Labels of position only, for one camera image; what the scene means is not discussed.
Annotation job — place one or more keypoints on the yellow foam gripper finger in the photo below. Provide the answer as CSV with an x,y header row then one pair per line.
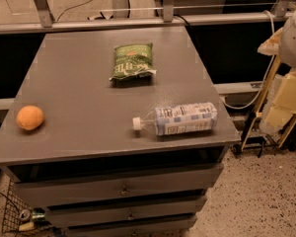
x,y
280,102

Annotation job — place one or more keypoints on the green soda can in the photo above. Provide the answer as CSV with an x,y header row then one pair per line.
x,y
35,215

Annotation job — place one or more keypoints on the green jalapeno chip bag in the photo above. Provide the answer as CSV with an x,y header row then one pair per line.
x,y
133,61

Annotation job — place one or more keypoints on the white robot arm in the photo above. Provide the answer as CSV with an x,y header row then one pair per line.
x,y
282,43

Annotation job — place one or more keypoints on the grey metal railing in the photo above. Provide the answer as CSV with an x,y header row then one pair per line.
x,y
53,16

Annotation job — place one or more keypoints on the yellow metal stand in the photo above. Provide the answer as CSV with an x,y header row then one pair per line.
x,y
255,116

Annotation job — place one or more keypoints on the orange fruit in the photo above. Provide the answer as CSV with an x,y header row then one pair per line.
x,y
30,117

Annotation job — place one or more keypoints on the grey drawer cabinet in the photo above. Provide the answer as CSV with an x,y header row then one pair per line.
x,y
85,166

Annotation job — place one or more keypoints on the clear plastic water bottle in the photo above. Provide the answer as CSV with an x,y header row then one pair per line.
x,y
179,119

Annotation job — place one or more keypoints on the black wire basket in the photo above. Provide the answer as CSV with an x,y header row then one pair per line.
x,y
11,222

